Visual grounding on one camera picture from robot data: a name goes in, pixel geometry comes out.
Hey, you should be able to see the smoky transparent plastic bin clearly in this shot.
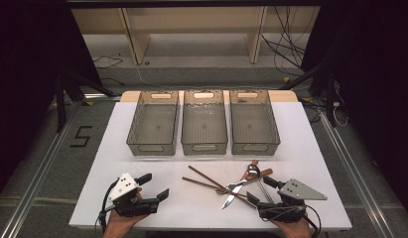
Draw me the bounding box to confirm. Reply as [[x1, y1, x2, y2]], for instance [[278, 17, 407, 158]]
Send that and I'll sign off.
[[181, 88, 229, 157], [126, 90, 181, 157], [228, 88, 281, 157]]

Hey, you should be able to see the person's right hand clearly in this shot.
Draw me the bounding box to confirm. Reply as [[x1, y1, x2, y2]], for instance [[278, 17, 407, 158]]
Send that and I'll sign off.
[[270, 214, 314, 238]]

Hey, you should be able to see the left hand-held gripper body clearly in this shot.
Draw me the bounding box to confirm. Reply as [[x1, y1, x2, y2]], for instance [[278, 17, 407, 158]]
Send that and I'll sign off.
[[106, 172, 161, 218]]

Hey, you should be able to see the light wooden desk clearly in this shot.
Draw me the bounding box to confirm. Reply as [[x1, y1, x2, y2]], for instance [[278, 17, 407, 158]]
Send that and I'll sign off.
[[71, 6, 321, 65]]

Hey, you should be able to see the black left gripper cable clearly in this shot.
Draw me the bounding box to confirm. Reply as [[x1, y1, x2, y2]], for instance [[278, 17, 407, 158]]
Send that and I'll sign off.
[[97, 179, 121, 233]]

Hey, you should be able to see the person's left hand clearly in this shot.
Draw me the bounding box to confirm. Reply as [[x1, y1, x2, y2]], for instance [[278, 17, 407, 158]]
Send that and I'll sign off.
[[103, 187, 150, 238]]

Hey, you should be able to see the thin black floor cable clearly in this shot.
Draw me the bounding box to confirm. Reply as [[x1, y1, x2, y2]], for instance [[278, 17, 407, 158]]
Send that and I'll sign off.
[[92, 55, 124, 70]]

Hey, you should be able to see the black tripod stand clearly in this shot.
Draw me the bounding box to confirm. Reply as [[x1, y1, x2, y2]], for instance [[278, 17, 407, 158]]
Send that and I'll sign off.
[[280, 59, 339, 129], [53, 69, 117, 134]]

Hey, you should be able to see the short metal floor rail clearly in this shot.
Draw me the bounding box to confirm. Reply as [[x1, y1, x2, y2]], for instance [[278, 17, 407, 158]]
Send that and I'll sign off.
[[83, 93, 122, 101]]

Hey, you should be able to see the bundle of black floor cables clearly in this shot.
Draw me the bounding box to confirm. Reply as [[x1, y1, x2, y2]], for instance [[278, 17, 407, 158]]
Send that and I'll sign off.
[[260, 6, 308, 77]]

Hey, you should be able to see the wooden-handled steel knife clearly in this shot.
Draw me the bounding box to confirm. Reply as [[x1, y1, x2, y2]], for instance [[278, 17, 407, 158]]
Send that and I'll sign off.
[[220, 160, 260, 210]]

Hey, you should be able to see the white cable with plug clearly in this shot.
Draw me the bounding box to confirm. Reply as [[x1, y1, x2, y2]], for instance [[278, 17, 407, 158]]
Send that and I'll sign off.
[[332, 100, 350, 129]]

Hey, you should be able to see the black curtain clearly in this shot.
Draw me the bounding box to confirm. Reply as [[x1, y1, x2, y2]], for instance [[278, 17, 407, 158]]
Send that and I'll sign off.
[[0, 0, 104, 203], [300, 0, 408, 212]]

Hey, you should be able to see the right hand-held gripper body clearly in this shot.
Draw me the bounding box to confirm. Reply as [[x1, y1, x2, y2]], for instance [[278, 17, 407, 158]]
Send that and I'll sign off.
[[256, 178, 329, 223]]

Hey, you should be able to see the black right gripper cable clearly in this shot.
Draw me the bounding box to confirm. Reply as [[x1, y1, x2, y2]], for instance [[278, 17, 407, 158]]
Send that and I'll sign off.
[[299, 203, 323, 238]]

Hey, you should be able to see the black overhead frame bar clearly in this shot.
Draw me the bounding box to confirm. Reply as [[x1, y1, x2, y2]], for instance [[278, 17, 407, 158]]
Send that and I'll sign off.
[[66, 0, 326, 9]]

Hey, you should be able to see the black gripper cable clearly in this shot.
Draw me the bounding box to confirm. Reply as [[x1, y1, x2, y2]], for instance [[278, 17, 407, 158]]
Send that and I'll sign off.
[[97, 179, 121, 233], [299, 203, 323, 238]]

